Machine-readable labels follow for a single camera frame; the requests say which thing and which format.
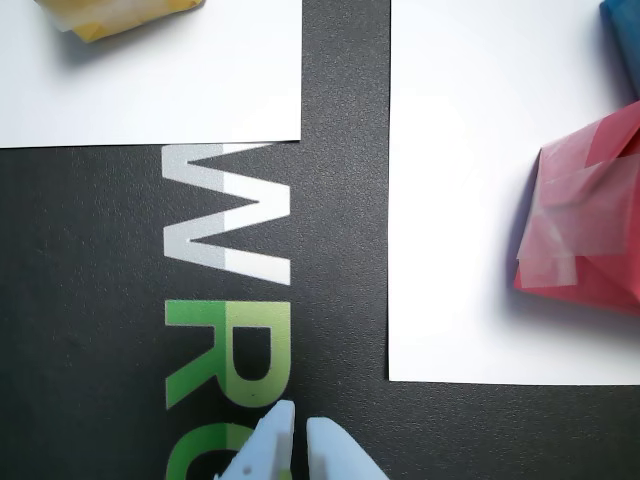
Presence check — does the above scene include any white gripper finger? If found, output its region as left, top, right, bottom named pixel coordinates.
left=305, top=416, right=392, bottom=480
left=214, top=399, right=297, bottom=480

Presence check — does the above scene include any pink paper box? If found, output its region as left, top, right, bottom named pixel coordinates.
left=513, top=101, right=640, bottom=319

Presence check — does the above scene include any yellow paper box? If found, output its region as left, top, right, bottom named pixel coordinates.
left=32, top=0, right=207, bottom=44

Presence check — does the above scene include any blue paper box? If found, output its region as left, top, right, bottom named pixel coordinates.
left=598, top=0, right=640, bottom=104

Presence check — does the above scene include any dark printed mat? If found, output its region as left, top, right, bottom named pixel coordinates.
left=0, top=0, right=640, bottom=480

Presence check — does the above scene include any white paper sheet marked 1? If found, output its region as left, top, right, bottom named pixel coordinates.
left=0, top=0, right=304, bottom=150

